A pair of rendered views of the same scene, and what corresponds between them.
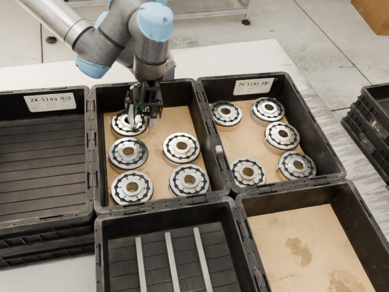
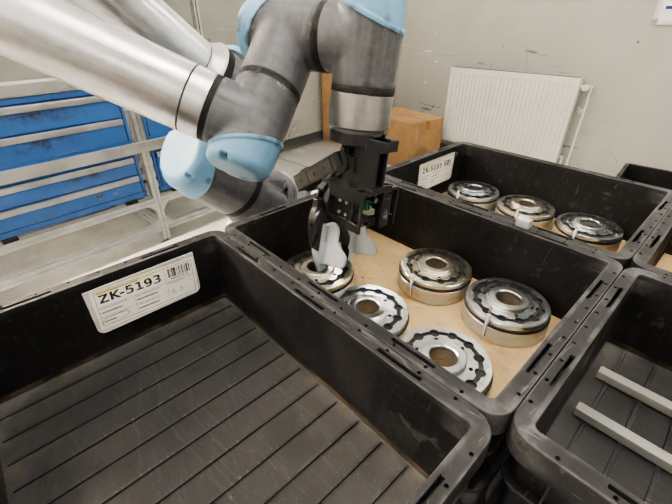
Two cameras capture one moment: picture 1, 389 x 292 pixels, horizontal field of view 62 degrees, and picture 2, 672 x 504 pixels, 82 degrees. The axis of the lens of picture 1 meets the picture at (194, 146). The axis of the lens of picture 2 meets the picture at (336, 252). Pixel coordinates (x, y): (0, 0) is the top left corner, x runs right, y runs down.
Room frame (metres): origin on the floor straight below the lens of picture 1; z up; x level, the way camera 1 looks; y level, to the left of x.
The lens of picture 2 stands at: (0.18, 0.36, 1.17)
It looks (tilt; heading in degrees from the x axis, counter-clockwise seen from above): 32 degrees down; 336
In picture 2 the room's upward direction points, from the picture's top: straight up
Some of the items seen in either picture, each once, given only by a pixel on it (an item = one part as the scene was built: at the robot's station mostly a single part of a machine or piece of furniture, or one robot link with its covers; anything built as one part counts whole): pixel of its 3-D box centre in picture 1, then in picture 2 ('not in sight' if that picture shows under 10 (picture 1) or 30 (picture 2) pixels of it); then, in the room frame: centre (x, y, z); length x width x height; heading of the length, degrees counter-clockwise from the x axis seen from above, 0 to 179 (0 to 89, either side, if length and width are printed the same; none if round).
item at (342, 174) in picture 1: (263, 124); (515, 188); (0.61, -0.18, 0.92); 0.40 x 0.30 x 0.02; 19
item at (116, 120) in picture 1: (129, 121); (317, 269); (0.60, 0.19, 0.86); 0.10 x 0.10 x 0.01
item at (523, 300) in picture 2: (189, 179); (507, 299); (0.44, 0.00, 0.86); 0.05 x 0.05 x 0.01
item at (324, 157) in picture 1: (259, 137); (508, 215); (0.61, -0.18, 0.87); 0.40 x 0.30 x 0.11; 19
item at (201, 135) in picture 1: (153, 148); (402, 284); (0.51, 0.11, 0.87); 0.40 x 0.30 x 0.11; 19
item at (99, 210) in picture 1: (153, 136); (406, 251); (0.51, 0.11, 0.92); 0.40 x 0.30 x 0.02; 19
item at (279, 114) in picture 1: (268, 109); (473, 190); (0.74, -0.21, 0.86); 0.10 x 0.10 x 0.01
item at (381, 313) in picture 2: (128, 151); (367, 307); (0.49, 0.17, 0.86); 0.05 x 0.05 x 0.01
